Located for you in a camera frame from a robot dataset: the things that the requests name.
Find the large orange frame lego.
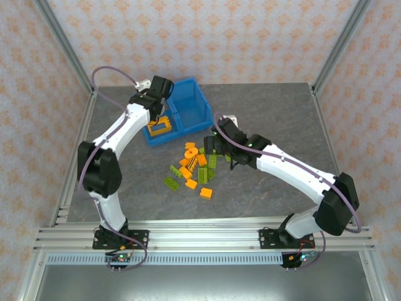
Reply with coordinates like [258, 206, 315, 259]
[148, 117, 174, 138]

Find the grey metal panel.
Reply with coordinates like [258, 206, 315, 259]
[34, 265, 375, 301]

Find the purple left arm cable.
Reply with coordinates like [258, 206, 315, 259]
[77, 66, 148, 271]

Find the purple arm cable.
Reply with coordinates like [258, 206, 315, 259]
[214, 112, 363, 270]
[77, 66, 148, 271]

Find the aluminium side rail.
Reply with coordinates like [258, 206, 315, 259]
[48, 89, 100, 226]
[310, 83, 358, 226]

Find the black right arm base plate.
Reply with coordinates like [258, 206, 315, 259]
[258, 228, 316, 251]

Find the wide aluminium mounting rail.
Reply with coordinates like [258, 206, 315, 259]
[32, 216, 377, 253]

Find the aluminium frame post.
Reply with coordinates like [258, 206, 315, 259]
[33, 0, 97, 97]
[311, 0, 374, 95]

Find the grey slotted cable duct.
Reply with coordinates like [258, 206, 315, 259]
[46, 253, 284, 267]

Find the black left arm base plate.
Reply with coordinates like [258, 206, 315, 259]
[92, 228, 150, 251]

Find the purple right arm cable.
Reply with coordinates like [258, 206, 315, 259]
[214, 112, 363, 270]

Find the aluminium frame leg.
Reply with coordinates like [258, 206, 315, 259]
[358, 250, 391, 301]
[15, 250, 49, 301]

